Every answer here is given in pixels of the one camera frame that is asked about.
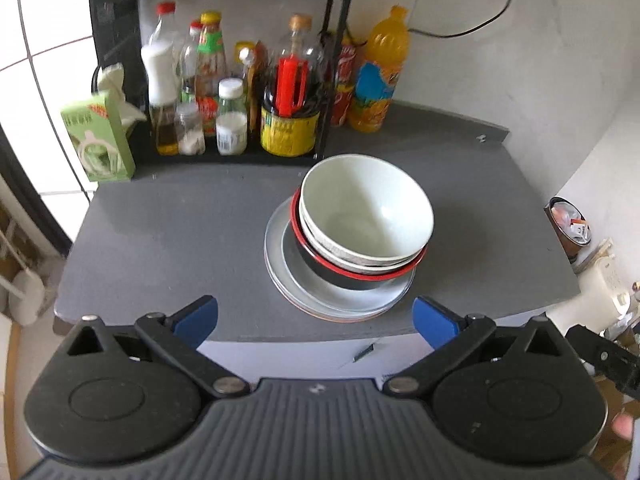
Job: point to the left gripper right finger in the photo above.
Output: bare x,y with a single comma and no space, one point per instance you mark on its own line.
452,337

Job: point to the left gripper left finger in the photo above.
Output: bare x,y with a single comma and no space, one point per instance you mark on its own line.
175,339

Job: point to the black red-rimmed bowl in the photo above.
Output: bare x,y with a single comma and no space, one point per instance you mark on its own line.
338,274

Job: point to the white plate Sweet print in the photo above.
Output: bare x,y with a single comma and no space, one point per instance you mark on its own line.
329,299

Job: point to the white bowl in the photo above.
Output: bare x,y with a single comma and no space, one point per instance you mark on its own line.
363,211

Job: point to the person's right hand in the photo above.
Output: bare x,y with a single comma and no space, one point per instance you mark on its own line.
627,428

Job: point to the white cabinet doors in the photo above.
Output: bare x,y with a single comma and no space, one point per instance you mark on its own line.
281,341

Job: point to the white electric kettle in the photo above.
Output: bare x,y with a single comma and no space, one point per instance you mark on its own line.
603,298

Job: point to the brown trash bin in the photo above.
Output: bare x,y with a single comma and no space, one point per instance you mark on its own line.
570,226

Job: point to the small clear spice jar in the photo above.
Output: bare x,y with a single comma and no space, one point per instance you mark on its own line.
189,129

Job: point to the small white labelled jar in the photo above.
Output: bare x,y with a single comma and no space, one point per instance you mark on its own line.
232,118

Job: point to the green tissue box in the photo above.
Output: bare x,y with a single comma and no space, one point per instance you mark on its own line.
99,128

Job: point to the white spray oil bottle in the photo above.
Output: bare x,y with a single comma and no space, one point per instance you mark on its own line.
159,63

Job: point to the green label sauce bottle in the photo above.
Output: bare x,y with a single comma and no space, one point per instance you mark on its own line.
211,68

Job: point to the red-cap small bottle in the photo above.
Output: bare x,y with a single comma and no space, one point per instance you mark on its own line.
188,63

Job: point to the yellow-cap brown bottle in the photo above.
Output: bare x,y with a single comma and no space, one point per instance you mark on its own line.
251,59

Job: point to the upper red drink can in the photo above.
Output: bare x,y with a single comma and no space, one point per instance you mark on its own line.
345,63

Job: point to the orange juice bottle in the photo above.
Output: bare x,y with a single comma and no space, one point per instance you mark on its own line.
383,56

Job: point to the red-cap clear bottle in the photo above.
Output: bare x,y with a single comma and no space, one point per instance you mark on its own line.
166,29

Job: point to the soy sauce bottle red handle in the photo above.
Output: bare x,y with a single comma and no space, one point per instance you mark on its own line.
293,93

